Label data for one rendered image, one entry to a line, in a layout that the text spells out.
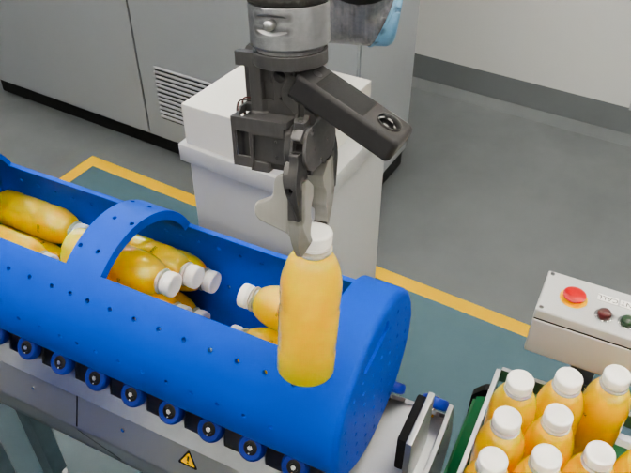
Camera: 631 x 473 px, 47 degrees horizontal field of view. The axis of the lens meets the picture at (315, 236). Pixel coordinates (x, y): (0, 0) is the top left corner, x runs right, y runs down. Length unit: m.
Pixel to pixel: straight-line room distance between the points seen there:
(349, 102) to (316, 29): 0.07
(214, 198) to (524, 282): 1.65
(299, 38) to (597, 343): 0.75
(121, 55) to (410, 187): 1.40
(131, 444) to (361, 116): 0.82
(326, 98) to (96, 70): 2.91
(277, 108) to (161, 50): 2.48
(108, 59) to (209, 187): 2.02
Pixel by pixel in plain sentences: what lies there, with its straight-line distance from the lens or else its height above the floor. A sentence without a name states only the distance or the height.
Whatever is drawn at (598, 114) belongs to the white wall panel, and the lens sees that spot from 3.82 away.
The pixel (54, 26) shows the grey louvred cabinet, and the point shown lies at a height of 0.51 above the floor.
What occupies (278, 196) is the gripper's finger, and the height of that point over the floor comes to 1.49.
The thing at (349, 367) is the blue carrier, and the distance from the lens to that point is 0.93.
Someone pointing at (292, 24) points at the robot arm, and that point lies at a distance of 0.65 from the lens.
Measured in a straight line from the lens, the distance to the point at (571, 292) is 1.22.
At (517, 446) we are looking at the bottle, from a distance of 1.07.
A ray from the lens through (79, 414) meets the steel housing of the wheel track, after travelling 1.36.
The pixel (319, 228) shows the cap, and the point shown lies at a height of 1.44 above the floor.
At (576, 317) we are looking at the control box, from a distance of 1.20.
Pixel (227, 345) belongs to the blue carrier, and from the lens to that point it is 0.98.
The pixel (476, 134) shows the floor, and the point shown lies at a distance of 3.65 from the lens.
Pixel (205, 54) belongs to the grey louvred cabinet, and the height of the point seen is 0.59.
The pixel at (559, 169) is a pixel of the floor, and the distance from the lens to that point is 3.51.
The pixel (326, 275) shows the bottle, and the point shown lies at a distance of 0.77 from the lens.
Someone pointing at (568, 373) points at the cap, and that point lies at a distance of 1.12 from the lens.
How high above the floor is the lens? 1.93
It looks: 41 degrees down
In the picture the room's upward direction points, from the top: straight up
